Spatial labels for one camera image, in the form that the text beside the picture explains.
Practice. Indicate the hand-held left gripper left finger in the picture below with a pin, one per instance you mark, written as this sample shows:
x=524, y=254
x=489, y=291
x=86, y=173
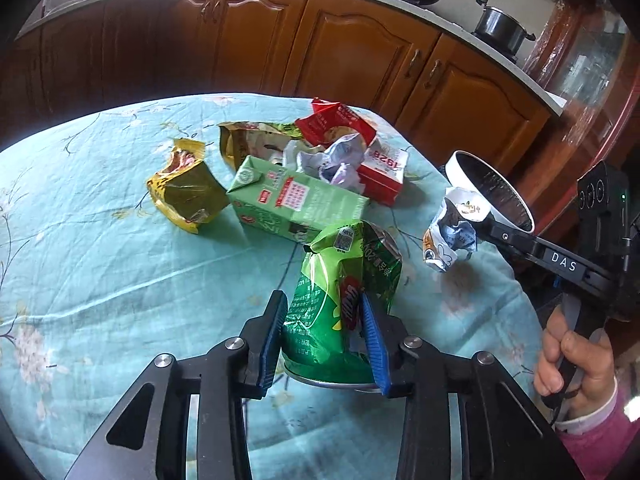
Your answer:
x=272, y=342

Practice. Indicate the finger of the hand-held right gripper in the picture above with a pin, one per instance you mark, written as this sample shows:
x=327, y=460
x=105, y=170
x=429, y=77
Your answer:
x=515, y=242

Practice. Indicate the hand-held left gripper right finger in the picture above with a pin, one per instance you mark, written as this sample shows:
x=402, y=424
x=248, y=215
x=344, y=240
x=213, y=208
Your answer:
x=372, y=347

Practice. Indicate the white round trash bin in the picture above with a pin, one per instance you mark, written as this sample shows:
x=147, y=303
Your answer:
x=495, y=195

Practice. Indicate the crushed green drink can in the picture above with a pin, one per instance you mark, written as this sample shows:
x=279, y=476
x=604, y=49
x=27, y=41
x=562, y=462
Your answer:
x=320, y=310

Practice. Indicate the printed white wrapper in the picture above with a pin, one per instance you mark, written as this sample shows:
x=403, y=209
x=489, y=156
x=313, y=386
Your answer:
x=450, y=240

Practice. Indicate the lavender white wrapper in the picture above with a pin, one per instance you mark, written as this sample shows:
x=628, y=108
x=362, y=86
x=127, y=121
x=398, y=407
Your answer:
x=342, y=165

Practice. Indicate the person's right forearm pink sleeve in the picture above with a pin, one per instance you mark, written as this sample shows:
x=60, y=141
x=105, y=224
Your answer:
x=605, y=445

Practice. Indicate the person's right hand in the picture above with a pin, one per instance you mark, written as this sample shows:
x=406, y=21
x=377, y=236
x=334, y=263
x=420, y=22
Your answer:
x=595, y=362

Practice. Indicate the green drink carton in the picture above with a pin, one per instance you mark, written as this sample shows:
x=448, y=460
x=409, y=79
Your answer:
x=290, y=200

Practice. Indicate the red white carton box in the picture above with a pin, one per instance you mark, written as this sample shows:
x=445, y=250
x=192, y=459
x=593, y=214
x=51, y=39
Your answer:
x=382, y=176

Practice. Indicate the yellow green snack wrapper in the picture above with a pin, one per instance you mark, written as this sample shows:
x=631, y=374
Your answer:
x=190, y=192
x=250, y=142

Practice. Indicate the wooden framed glass door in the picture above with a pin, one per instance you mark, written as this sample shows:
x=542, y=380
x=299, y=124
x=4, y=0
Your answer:
x=590, y=60

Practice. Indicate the crumpled white paper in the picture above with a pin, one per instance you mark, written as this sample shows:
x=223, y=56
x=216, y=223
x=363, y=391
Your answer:
x=302, y=157

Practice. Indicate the black gas stove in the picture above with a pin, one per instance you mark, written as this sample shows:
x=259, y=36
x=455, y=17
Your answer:
x=505, y=51

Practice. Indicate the dark steel cooking pot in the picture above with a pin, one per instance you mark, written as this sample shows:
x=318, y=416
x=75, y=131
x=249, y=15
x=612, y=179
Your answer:
x=497, y=27

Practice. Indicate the red snack bag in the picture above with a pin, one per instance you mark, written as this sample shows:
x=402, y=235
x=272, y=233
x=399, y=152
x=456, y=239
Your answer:
x=330, y=121

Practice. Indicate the white kitchen countertop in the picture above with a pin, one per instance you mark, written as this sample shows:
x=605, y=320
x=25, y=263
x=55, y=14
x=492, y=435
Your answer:
x=442, y=21

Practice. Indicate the wooden lower kitchen cabinets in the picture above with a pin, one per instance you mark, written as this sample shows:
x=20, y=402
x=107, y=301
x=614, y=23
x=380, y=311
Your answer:
x=350, y=45

